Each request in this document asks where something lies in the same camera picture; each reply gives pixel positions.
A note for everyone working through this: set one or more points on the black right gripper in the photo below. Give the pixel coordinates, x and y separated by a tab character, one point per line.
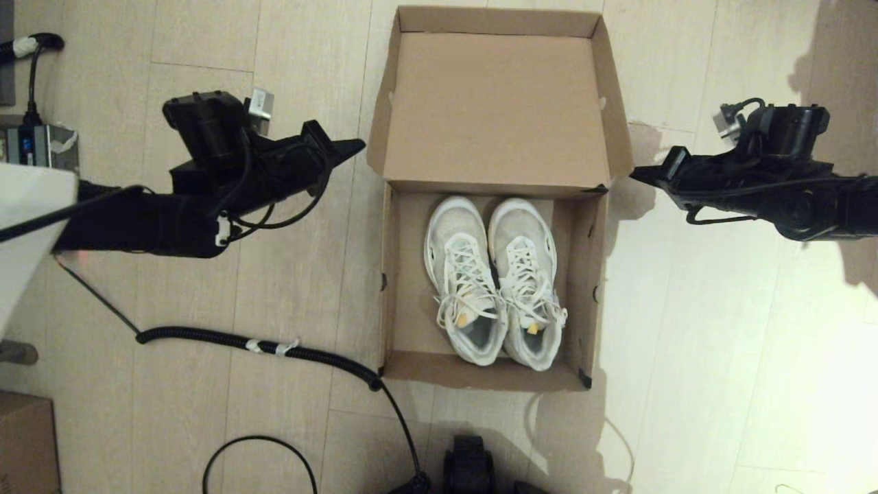
689	182

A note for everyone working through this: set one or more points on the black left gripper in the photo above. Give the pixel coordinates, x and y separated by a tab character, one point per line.
302	165

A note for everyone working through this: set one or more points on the brown cardboard shoe box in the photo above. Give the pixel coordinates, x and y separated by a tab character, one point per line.
494	110

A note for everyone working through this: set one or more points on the white mesh sneaker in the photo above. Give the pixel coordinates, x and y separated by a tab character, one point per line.
528	274
466	274

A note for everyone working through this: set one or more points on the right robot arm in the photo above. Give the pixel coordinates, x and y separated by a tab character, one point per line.
809	199

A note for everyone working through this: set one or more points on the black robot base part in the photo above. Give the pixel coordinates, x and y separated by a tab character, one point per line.
468	466

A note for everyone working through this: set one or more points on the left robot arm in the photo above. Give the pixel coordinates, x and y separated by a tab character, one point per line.
137	223

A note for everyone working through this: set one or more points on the grey power supply unit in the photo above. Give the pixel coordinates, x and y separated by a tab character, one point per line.
41	144

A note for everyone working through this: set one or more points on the dark grey furniture edge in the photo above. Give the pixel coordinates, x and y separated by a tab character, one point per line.
5	55

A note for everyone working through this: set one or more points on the grey furniture foot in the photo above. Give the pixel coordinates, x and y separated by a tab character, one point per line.
17	352

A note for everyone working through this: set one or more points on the small brown cardboard carton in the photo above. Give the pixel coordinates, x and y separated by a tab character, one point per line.
24	446

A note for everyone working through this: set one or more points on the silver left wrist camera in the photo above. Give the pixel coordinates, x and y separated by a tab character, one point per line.
260	110

